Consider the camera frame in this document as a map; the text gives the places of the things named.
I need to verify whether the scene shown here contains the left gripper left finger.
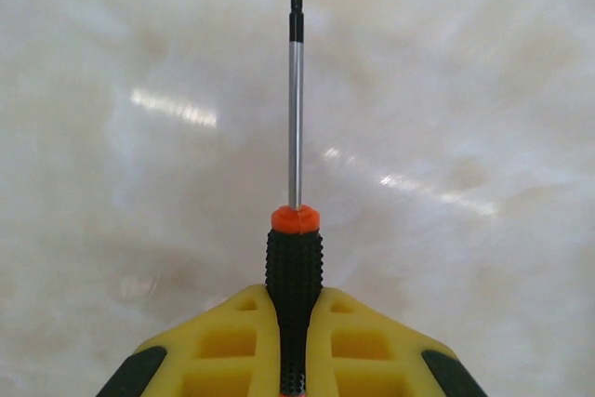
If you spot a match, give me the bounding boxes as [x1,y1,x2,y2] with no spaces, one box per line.
[95,283,284,397]

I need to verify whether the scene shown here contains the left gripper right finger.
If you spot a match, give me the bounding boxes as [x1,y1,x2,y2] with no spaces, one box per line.
[301,285,489,397]

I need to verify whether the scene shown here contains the black orange precision screwdriver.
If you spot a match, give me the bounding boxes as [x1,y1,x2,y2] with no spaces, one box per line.
[264,0,324,397]

